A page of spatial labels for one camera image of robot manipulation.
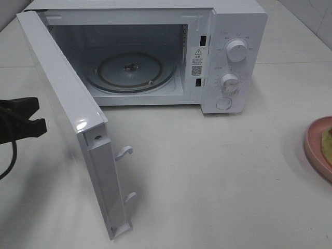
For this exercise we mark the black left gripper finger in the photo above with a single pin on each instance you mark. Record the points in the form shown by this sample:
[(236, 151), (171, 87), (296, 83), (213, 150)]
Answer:
[(21, 108), (17, 129)]

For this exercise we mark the white microwave door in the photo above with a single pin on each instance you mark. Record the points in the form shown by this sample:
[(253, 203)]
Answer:
[(80, 120)]

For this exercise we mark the round white door button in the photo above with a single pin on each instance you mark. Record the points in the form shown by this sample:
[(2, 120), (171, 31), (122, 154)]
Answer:
[(224, 103)]

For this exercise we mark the white timer knob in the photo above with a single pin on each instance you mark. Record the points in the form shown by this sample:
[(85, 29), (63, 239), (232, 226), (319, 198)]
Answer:
[(229, 83)]

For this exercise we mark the pink round plate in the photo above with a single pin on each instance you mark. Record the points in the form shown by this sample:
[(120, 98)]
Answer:
[(312, 146)]

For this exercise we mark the white bread sandwich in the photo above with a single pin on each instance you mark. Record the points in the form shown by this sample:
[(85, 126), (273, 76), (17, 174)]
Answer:
[(326, 145)]

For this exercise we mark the white warning label sticker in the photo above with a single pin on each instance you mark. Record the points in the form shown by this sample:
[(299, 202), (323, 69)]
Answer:
[(198, 61)]

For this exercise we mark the white microwave oven body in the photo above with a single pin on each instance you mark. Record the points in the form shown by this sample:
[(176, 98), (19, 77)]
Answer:
[(91, 31)]

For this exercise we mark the upper white power knob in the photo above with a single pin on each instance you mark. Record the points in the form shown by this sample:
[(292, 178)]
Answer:
[(236, 50)]

